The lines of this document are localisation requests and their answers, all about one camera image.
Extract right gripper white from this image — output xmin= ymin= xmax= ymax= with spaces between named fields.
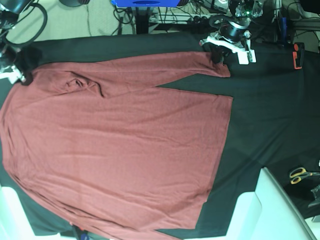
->
xmin=0 ymin=47 xmax=43 ymax=86

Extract blue clamp on frame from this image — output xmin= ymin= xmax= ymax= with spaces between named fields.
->
xmin=277 ymin=17 xmax=288 ymax=46

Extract red long-sleeve T-shirt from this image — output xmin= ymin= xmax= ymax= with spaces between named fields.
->
xmin=0 ymin=51 xmax=233 ymax=240

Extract white foam block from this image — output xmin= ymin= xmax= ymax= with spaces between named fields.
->
xmin=225 ymin=167 xmax=316 ymax=240
xmin=0 ymin=186 xmax=62 ymax=240

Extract blue plastic bin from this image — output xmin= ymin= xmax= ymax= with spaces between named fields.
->
xmin=110 ymin=0 xmax=180 ymax=8

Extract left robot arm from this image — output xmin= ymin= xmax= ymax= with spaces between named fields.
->
xmin=199 ymin=0 xmax=264 ymax=65

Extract white foam block left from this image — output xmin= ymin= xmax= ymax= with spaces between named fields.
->
xmin=0 ymin=186 xmax=62 ymax=240

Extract yellow-handled scissors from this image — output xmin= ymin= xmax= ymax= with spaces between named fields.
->
xmin=289 ymin=167 xmax=320 ymax=185

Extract orange and black clamp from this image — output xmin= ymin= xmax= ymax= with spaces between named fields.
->
xmin=292 ymin=42 xmax=305 ymax=70

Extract black metal bracket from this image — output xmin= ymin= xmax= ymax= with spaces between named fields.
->
xmin=308 ymin=185 xmax=320 ymax=208

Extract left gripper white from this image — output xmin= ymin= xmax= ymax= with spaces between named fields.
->
xmin=199 ymin=30 xmax=257 ymax=64

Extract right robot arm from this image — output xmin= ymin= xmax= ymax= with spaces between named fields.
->
xmin=0 ymin=0 xmax=48 ymax=86

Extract white foam block right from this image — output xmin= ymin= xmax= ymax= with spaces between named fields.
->
xmin=225 ymin=167 xmax=316 ymax=240

